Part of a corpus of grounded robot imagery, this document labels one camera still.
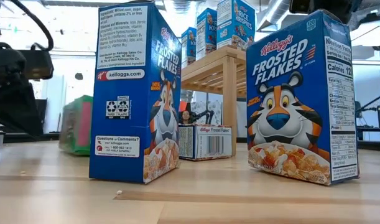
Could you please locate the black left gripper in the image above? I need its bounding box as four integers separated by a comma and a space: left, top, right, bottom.
0, 42, 55, 136

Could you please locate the green cereal box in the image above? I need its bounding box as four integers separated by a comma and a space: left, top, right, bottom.
58, 95, 94, 156

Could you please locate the blue Frosted Flakes box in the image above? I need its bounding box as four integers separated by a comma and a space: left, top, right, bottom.
88, 1, 183, 184
245, 9, 360, 187
178, 124, 233, 162

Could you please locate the light blue Rice Krispies box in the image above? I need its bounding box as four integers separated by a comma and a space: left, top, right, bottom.
216, 0, 256, 51
180, 26, 198, 68
196, 7, 218, 61

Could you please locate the pale wooden slatted shelf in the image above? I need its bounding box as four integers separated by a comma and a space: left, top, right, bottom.
180, 45, 247, 158

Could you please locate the black cloth-covered table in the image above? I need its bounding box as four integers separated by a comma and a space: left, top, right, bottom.
34, 98, 49, 133

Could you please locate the white column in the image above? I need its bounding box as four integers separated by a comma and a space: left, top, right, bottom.
43, 74, 68, 133

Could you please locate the person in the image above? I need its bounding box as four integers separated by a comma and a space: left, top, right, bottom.
180, 109, 193, 125

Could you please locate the black equipment stand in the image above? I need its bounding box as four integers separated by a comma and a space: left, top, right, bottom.
354, 101, 380, 141

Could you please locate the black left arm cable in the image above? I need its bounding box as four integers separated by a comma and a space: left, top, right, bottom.
9, 0, 55, 52

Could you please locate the silver ventilation duct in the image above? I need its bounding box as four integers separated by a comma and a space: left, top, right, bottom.
256, 0, 292, 32

